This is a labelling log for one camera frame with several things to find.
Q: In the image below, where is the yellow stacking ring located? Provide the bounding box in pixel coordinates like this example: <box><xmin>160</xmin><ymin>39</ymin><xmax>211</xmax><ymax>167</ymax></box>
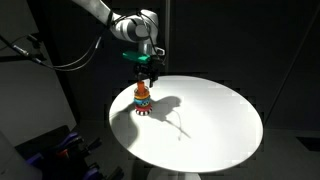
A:
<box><xmin>133</xmin><ymin>94</ymin><xmax>151</xmax><ymax>102</ymax></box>

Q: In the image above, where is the blue stacking ring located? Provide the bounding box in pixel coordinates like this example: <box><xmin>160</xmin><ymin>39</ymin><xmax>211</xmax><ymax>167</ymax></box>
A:
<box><xmin>133</xmin><ymin>98</ymin><xmax>152</xmax><ymax>106</ymax></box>

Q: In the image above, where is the red stacking ring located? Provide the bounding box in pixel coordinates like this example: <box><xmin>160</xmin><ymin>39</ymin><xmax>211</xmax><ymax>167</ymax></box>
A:
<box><xmin>134</xmin><ymin>102</ymin><xmax>153</xmax><ymax>112</ymax></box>

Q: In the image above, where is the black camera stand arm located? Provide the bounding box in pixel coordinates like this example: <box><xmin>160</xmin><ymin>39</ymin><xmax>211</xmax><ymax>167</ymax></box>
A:
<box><xmin>0</xmin><ymin>33</ymin><xmax>46</xmax><ymax>66</ymax></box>

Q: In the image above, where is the black white striped ring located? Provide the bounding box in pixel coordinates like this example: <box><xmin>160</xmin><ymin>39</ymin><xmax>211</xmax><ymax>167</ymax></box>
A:
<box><xmin>134</xmin><ymin>108</ymin><xmax>153</xmax><ymax>117</ymax></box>

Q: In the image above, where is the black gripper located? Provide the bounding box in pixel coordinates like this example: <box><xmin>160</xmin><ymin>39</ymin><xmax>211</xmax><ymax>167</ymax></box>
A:
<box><xmin>133</xmin><ymin>55</ymin><xmax>165</xmax><ymax>89</ymax></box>

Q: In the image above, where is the black handled clamp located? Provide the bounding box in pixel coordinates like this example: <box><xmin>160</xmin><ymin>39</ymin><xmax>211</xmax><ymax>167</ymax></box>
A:
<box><xmin>54</xmin><ymin>131</ymin><xmax>103</xmax><ymax>162</ymax></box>

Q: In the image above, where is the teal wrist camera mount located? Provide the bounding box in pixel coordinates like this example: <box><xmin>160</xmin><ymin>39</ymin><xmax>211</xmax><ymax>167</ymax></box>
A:
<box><xmin>121</xmin><ymin>50</ymin><xmax>150</xmax><ymax>65</ymax></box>

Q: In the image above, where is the white round table pedestal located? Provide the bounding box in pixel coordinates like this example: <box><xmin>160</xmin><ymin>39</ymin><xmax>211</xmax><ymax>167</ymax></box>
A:
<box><xmin>146</xmin><ymin>165</ymin><xmax>202</xmax><ymax>180</ymax></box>

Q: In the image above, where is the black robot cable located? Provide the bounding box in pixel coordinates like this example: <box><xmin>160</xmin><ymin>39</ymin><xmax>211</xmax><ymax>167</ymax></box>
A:
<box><xmin>33</xmin><ymin>13</ymin><xmax>115</xmax><ymax>73</ymax></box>

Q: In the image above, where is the orange stacking toy rod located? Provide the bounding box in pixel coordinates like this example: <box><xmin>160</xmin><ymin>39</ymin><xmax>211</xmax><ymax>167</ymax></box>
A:
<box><xmin>136</xmin><ymin>80</ymin><xmax>147</xmax><ymax>92</ymax></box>

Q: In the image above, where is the clear ring with coloured beads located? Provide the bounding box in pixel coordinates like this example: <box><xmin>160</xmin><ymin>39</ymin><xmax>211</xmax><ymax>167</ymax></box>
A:
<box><xmin>133</xmin><ymin>87</ymin><xmax>150</xmax><ymax>98</ymax></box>

